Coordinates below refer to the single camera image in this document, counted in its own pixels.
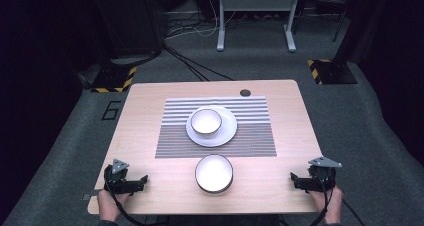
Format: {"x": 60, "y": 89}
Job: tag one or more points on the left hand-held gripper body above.
{"x": 116, "y": 177}

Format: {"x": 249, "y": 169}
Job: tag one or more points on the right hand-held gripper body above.
{"x": 321, "y": 177}

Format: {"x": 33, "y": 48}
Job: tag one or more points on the white bowl with dark rim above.
{"x": 214, "y": 173}
{"x": 206, "y": 121}

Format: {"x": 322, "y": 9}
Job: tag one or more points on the white round plate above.
{"x": 226, "y": 132}

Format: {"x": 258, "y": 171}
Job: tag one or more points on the person's left hand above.
{"x": 110, "y": 206}

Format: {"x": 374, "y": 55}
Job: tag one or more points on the person's right hand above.
{"x": 330, "y": 206}

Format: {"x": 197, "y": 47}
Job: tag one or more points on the striped woven placemat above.
{"x": 253, "y": 139}

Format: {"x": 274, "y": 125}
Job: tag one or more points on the black cabinet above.
{"x": 130, "y": 19}

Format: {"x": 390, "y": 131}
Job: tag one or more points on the black yellow striped base plate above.
{"x": 333, "y": 72}
{"x": 113, "y": 81}

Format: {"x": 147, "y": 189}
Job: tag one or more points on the black metal stand post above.
{"x": 350, "y": 29}

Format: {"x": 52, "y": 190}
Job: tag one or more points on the white metal desk frame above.
{"x": 256, "y": 2}

